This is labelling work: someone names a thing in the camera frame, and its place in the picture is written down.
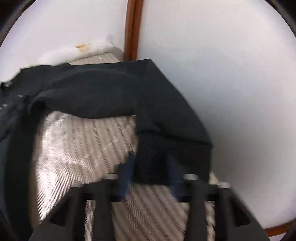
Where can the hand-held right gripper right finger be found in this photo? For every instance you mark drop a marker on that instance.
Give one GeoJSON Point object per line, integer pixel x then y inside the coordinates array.
{"type": "Point", "coordinates": [177, 186]}

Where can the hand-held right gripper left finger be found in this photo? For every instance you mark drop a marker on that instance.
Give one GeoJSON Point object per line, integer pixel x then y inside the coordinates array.
{"type": "Point", "coordinates": [126, 178]}

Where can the dark navy sweater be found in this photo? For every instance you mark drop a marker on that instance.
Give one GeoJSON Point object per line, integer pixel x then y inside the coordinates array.
{"type": "Point", "coordinates": [104, 92]}

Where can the striped bed cover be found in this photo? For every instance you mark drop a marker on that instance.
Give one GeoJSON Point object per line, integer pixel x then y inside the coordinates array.
{"type": "Point", "coordinates": [81, 150]}

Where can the brown wooden trim strip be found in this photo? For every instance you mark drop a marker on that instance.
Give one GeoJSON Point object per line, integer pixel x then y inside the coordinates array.
{"type": "Point", "coordinates": [281, 228]}

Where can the white duck-print pillow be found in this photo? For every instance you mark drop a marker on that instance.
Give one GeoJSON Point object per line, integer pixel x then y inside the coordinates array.
{"type": "Point", "coordinates": [69, 53]}

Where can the brown wooden door frame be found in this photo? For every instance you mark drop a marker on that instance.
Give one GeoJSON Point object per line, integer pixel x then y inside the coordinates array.
{"type": "Point", "coordinates": [133, 27]}

